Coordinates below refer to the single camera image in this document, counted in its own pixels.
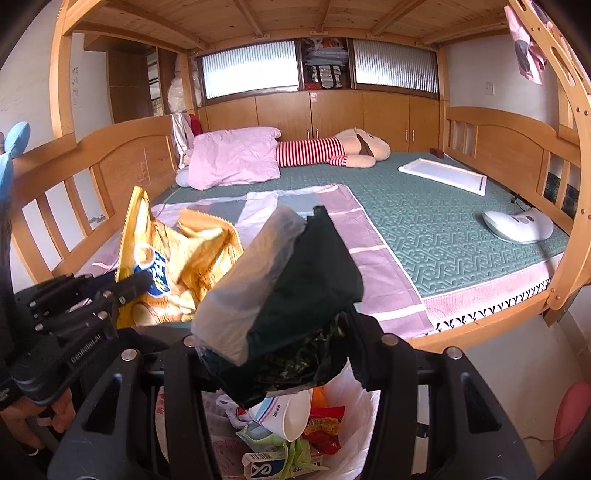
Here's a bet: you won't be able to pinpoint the white wrapped bedding bundle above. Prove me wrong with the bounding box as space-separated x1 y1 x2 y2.
167 74 195 116

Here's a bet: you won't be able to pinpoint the blue plush toy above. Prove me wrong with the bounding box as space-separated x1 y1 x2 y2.
0 121 32 204

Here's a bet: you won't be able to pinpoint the lime green wrapper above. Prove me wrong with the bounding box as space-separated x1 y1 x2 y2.
272 436 326 477

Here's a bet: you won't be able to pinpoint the purple grey checked blanket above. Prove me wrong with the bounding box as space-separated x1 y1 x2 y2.
76 184 435 340

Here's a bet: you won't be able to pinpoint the yellow chip bag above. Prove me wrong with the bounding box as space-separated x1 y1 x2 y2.
115 185 245 329

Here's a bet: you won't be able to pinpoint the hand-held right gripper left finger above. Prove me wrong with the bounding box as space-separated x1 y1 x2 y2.
46 335 222 480

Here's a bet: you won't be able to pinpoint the white paper cup blue stripes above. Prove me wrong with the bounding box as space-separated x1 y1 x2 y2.
249 390 314 443

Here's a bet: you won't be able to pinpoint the white waste bin with liner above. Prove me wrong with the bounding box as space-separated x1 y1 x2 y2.
154 360 383 480

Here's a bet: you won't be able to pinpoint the ribbed glass window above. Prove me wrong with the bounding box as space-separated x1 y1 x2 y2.
353 39 438 95
201 41 300 100

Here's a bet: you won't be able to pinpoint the white handheld mite vacuum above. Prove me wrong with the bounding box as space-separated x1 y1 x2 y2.
482 208 555 244

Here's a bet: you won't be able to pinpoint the white framed board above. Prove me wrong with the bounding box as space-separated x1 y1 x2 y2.
398 157 488 197

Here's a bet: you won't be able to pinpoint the wooden bunk bed frame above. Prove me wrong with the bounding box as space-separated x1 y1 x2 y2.
9 0 591 352

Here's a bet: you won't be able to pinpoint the pink round object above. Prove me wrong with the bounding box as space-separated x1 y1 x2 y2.
551 381 591 457

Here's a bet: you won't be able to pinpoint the striped storage bag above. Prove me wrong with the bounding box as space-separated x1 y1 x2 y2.
307 65 345 88

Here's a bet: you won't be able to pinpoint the light blue pack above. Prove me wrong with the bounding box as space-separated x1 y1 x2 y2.
238 425 274 452

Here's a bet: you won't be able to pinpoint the green patterned bed mat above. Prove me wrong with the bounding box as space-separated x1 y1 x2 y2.
164 150 571 301

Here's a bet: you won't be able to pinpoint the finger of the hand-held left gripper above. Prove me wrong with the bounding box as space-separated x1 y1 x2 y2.
34 285 151 341
14 272 154 315

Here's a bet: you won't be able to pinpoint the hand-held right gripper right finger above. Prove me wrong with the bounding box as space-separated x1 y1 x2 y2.
339 310 539 480

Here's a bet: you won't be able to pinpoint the white box with barcode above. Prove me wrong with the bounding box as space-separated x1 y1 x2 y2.
242 452 296 480

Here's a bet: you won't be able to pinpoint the pink pillow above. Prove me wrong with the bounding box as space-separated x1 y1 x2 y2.
187 127 282 190

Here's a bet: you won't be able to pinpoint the white storage bags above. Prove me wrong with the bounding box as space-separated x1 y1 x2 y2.
305 39 347 65

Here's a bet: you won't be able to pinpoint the dark green snack wrapper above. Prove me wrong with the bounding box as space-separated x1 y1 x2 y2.
191 204 365 409

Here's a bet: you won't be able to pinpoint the white plastic bag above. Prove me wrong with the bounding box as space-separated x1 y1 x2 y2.
203 392 252 432

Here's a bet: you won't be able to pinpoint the plush toy with striped shirt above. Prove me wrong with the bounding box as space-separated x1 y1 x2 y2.
277 129 391 169

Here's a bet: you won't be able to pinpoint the wooden wall cabinet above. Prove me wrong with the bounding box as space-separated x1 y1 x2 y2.
198 90 444 153

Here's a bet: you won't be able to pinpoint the wooden wardrobe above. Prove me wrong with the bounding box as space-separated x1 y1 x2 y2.
85 37 178 124

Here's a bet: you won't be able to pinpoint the person's left hand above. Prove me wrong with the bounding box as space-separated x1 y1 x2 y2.
0 390 77 455

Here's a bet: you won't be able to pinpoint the white and red hung cloth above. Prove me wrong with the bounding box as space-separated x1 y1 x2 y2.
171 113 204 151

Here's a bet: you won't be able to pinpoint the pink hanging cloth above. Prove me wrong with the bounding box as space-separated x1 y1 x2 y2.
503 4 548 86

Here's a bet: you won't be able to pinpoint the red snack wrapper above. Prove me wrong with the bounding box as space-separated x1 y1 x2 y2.
302 406 346 455

